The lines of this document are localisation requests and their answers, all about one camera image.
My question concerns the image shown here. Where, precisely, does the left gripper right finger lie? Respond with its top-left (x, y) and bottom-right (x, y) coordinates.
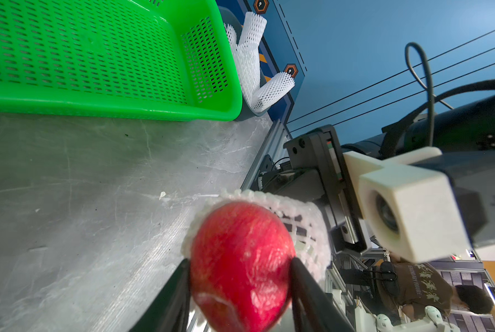
top-left (290, 257), bottom-right (354, 332)

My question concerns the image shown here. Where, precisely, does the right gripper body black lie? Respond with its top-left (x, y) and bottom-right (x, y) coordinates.
top-left (251, 126), bottom-right (368, 253)

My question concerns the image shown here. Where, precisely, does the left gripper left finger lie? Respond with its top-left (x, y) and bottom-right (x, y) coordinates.
top-left (130, 259), bottom-right (191, 332)

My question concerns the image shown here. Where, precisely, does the white foam net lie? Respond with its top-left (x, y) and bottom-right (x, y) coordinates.
top-left (239, 12), bottom-right (267, 46)
top-left (225, 24), bottom-right (261, 106)
top-left (250, 72), bottom-right (295, 113)

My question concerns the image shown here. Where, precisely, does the apple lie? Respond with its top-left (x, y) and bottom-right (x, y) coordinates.
top-left (181, 190), bottom-right (331, 331)

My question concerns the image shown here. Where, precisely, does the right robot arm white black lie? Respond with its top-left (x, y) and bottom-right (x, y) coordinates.
top-left (250, 95), bottom-right (495, 255)

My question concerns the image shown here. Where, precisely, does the person in brown shirt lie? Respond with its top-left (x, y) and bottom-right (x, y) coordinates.
top-left (374, 258), bottom-right (493, 321)

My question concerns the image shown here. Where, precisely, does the dark teal plastic tray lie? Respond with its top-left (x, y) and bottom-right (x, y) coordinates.
top-left (218, 6), bottom-right (268, 122)

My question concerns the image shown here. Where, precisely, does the bright green plastic basket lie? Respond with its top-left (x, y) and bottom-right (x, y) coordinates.
top-left (0, 0), bottom-right (242, 121)

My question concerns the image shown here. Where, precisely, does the aluminium front rail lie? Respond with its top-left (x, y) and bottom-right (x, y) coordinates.
top-left (241, 119), bottom-right (290, 190)

